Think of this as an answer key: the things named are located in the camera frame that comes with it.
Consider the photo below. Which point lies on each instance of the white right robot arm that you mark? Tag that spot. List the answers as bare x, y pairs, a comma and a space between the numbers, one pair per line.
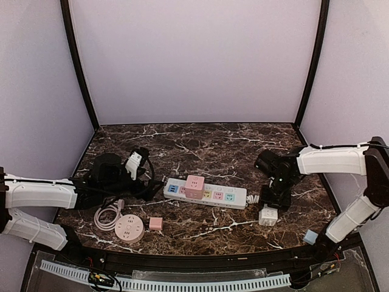
357, 175

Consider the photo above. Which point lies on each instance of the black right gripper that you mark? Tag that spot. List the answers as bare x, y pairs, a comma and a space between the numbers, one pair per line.
275, 200

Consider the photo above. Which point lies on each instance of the grey slotted cable duct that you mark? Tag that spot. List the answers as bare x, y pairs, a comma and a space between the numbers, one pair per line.
154, 281

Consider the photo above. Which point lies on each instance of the white cube socket adapter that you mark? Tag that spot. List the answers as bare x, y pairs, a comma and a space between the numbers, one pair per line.
268, 216

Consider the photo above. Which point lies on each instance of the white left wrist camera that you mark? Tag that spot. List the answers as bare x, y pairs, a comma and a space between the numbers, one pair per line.
136, 159

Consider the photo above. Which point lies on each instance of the pink cube socket adapter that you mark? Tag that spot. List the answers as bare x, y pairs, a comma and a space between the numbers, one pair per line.
194, 187

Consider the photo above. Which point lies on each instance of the black frame post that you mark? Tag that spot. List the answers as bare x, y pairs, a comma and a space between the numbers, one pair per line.
316, 52
76, 60

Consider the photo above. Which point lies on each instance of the pink flat plug adapter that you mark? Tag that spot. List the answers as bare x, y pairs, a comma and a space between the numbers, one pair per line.
156, 223

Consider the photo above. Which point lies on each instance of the white multicolour power strip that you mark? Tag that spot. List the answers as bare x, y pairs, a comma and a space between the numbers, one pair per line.
212, 195

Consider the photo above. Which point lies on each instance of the small green circuit board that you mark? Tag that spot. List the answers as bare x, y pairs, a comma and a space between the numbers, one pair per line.
100, 279

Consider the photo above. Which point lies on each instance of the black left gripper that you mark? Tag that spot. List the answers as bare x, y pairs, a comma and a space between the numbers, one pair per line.
134, 185

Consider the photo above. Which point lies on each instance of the black right frame post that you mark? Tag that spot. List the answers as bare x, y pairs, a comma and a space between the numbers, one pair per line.
316, 52

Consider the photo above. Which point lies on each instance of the black left frame post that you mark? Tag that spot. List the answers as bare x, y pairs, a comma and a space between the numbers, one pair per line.
76, 60

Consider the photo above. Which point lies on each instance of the pink round power socket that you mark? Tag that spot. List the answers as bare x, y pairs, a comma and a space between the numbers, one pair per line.
128, 228

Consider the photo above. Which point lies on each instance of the light blue cube adapter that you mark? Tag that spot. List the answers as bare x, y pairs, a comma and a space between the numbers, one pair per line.
310, 237

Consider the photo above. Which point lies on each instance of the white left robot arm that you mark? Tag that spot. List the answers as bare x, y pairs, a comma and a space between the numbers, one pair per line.
18, 192

